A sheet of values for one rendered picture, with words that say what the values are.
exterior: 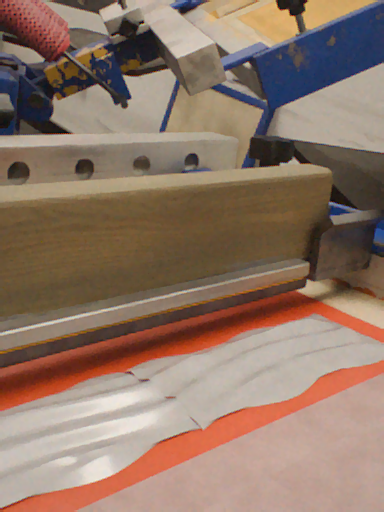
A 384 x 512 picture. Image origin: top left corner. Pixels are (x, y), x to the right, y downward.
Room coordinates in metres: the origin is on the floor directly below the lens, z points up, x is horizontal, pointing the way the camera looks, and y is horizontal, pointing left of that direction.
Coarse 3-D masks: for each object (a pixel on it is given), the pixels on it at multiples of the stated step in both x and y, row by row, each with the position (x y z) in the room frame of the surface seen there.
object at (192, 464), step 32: (64, 352) 0.34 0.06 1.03; (0, 384) 0.29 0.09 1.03; (32, 384) 0.30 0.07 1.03; (64, 384) 0.30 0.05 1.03; (160, 448) 0.25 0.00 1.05; (192, 448) 0.26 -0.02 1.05; (224, 448) 0.26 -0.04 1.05; (128, 480) 0.23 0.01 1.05; (160, 480) 0.23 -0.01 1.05; (192, 480) 0.23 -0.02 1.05; (224, 480) 0.23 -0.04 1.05; (256, 480) 0.24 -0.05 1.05
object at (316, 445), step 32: (192, 320) 0.41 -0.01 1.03; (224, 320) 0.42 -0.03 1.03; (256, 320) 0.42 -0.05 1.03; (288, 320) 0.43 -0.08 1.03; (352, 320) 0.44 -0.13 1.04; (96, 352) 0.34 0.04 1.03; (128, 352) 0.35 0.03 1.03; (160, 352) 0.35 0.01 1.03; (192, 352) 0.36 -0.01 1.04; (320, 384) 0.34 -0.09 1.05; (352, 384) 0.34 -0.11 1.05; (224, 416) 0.29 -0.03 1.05; (256, 416) 0.29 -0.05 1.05; (288, 416) 0.30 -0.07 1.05; (320, 416) 0.30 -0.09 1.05; (352, 416) 0.30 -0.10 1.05; (256, 448) 0.26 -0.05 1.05; (288, 448) 0.27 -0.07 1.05; (320, 448) 0.27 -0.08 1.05; (352, 448) 0.27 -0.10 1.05; (288, 480) 0.24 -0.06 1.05; (320, 480) 0.24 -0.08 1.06; (352, 480) 0.25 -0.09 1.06
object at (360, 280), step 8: (376, 256) 0.51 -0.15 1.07; (376, 264) 0.51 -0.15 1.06; (352, 272) 0.52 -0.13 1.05; (360, 272) 0.51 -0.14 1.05; (368, 272) 0.51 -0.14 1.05; (376, 272) 0.51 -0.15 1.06; (336, 280) 0.53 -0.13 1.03; (344, 280) 0.52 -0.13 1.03; (352, 280) 0.52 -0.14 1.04; (360, 280) 0.51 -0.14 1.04; (368, 280) 0.51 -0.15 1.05; (376, 280) 0.50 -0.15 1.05; (360, 288) 0.51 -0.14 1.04; (368, 288) 0.51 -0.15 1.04; (376, 288) 0.50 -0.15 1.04; (376, 296) 0.50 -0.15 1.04
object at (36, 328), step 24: (288, 264) 0.44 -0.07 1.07; (168, 288) 0.37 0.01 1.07; (192, 288) 0.37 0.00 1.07; (216, 288) 0.38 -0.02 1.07; (240, 288) 0.40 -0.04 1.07; (48, 312) 0.31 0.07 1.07; (72, 312) 0.31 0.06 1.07; (96, 312) 0.32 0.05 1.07; (120, 312) 0.33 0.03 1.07; (144, 312) 0.34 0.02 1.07; (0, 336) 0.28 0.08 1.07; (24, 336) 0.29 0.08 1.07; (48, 336) 0.30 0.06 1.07
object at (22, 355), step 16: (272, 288) 0.46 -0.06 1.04; (288, 288) 0.47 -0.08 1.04; (208, 304) 0.41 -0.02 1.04; (224, 304) 0.42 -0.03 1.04; (240, 304) 0.43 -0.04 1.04; (144, 320) 0.37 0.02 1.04; (160, 320) 0.38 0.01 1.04; (176, 320) 0.39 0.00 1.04; (80, 336) 0.33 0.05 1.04; (96, 336) 0.34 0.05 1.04; (112, 336) 0.35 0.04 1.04; (16, 352) 0.31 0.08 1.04; (32, 352) 0.31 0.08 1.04; (48, 352) 0.32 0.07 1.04
